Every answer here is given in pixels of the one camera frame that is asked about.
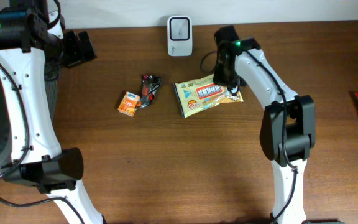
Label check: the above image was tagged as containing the cream chocolate chip bag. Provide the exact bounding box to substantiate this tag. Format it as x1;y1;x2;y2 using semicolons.
174;75;243;118

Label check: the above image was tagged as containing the black orange snack packet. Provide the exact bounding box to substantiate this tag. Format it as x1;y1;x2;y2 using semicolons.
137;75;162;108

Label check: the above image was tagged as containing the small orange box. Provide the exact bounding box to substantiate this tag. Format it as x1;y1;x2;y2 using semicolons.
117;91;140;117

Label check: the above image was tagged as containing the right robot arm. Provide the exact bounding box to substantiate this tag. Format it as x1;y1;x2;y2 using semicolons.
213;26;316;223

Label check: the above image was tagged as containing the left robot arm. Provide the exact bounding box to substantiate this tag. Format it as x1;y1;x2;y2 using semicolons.
0;1;105;223

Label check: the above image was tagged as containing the white barcode scanner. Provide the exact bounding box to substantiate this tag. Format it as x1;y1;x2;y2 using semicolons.
167;16;193;57

